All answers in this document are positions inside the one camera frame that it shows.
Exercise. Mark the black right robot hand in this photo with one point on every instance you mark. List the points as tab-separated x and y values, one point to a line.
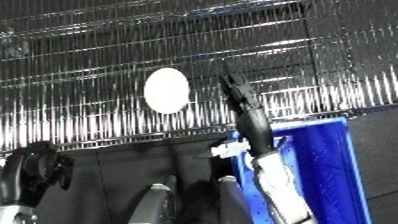
253	126

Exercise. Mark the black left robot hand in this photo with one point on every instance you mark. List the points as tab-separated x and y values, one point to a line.
29	173

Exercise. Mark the pale left robot arm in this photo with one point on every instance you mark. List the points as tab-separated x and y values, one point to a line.
15	215

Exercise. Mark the pale right robot arm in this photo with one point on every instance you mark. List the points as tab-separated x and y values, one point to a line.
284	190

